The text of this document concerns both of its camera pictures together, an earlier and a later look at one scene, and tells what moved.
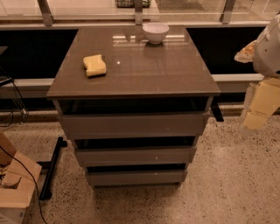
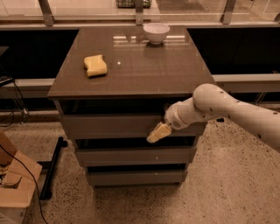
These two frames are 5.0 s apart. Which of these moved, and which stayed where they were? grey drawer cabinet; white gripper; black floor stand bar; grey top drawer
Moved: white gripper
Stayed: grey drawer cabinet; black floor stand bar; grey top drawer
